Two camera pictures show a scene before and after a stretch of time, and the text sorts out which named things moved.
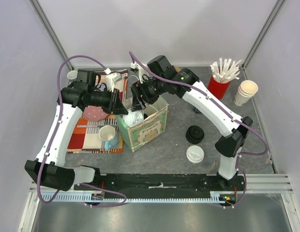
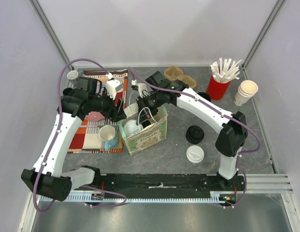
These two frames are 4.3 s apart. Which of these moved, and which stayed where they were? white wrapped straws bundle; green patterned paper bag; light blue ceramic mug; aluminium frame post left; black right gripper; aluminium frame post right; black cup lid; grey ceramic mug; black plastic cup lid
Moved: black right gripper; green patterned paper bag; black plastic cup lid
Stayed: aluminium frame post left; white wrapped straws bundle; light blue ceramic mug; grey ceramic mug; black cup lid; aluminium frame post right
